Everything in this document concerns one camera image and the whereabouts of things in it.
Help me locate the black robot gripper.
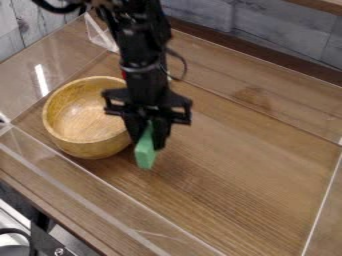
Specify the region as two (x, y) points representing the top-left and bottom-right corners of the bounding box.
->
(101, 66), (192, 150)

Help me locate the green rectangular block stick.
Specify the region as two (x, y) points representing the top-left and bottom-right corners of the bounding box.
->
(133, 123), (156, 169)

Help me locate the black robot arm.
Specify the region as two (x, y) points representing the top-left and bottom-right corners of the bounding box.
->
(31, 0), (192, 150)

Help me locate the brown wooden bowl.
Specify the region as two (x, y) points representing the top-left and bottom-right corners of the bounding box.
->
(41, 76), (131, 159)

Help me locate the red plush radish toy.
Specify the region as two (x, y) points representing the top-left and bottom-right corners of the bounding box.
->
(121, 69), (125, 80)

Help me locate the black stand under table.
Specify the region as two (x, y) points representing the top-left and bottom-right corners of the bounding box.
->
(0, 219), (77, 256)

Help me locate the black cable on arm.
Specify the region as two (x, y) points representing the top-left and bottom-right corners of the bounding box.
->
(164, 46), (188, 83)

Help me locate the clear acrylic tray wall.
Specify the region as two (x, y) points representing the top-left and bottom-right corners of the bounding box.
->
(0, 118), (224, 256)

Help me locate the clear acrylic corner bracket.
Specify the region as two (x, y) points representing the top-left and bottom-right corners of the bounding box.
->
(84, 13), (119, 53)

